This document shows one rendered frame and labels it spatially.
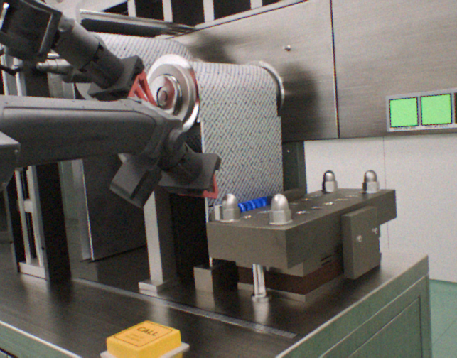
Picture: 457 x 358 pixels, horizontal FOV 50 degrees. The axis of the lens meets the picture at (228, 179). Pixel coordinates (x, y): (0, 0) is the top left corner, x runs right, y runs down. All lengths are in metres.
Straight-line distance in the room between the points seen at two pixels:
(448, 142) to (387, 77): 2.43
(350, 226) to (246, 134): 0.27
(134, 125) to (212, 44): 0.72
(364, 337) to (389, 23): 0.58
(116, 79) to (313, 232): 0.40
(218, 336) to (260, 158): 0.41
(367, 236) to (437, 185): 2.59
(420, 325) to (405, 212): 2.54
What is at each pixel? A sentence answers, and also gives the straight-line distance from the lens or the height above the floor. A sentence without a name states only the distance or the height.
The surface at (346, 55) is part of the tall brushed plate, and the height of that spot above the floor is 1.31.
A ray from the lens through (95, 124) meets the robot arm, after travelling 0.52.
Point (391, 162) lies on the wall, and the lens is 3.57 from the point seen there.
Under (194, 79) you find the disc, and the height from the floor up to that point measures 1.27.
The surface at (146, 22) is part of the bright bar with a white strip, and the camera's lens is 1.23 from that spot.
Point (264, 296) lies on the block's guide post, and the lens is 0.82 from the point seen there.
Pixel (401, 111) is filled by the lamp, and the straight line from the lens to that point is 1.01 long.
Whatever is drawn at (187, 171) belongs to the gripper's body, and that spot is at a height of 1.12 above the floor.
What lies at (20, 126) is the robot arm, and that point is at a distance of 0.42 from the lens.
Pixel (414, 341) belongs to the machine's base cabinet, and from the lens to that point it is 1.05.
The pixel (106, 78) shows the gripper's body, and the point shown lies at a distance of 0.82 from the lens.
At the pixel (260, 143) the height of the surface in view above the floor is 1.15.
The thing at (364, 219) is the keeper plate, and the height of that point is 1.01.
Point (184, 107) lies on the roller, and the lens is 0.87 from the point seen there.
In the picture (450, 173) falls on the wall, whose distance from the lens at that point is 3.45.
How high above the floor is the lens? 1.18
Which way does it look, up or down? 6 degrees down
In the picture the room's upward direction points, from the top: 5 degrees counter-clockwise
